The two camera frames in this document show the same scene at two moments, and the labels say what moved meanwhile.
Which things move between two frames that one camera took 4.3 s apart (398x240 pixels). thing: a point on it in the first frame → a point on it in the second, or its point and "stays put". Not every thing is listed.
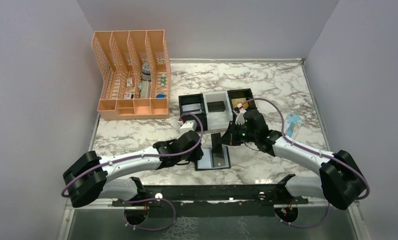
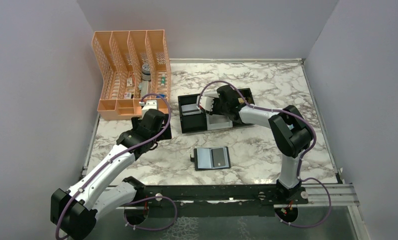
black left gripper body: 194,155 → 166,136
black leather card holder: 206,162 → 218,158
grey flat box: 144,88 stays put
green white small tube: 163,80 stays put
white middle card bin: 218,120 stays put
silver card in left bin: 194,108 stays put
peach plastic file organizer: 135,70 stays put
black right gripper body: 241,134 → 218,108
